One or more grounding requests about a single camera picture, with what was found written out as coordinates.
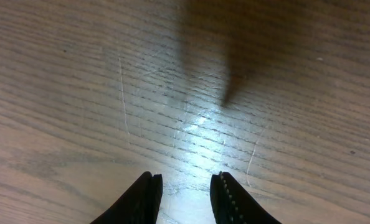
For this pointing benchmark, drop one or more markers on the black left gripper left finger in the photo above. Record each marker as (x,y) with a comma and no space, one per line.
(139,204)

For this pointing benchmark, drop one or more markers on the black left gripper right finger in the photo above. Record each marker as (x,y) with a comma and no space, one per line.
(232,204)

